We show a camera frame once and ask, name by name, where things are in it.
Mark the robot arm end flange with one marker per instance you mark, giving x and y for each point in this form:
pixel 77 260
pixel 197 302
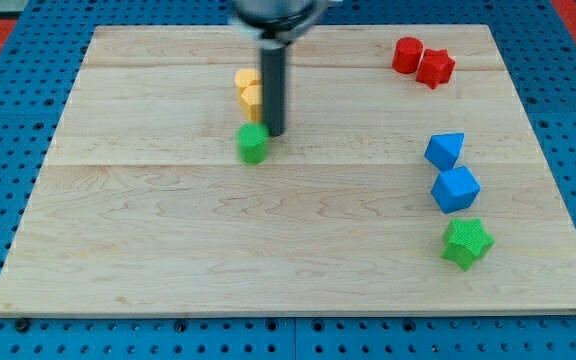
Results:
pixel 281 21

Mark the wooden board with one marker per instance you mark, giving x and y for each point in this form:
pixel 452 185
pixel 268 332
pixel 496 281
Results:
pixel 142 208

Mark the green cylinder block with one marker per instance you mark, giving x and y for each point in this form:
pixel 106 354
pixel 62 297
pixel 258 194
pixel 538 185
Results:
pixel 252 143

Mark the yellow hexagon block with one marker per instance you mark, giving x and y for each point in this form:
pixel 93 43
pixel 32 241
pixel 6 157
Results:
pixel 251 103

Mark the yellow cylinder block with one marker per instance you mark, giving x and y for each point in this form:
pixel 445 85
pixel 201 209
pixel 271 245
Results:
pixel 244 78

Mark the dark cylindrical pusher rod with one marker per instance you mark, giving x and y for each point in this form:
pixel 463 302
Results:
pixel 273 73

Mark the blue triangular block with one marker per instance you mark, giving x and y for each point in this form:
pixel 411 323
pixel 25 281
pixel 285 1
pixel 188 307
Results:
pixel 443 150

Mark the blue cube block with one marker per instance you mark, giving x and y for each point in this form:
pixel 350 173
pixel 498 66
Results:
pixel 455 189

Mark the red cylinder block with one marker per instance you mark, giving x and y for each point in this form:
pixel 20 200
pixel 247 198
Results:
pixel 407 54

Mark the red star block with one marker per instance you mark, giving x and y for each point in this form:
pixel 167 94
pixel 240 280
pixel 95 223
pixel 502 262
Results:
pixel 435 68

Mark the green star block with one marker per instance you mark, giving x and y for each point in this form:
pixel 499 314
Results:
pixel 465 242

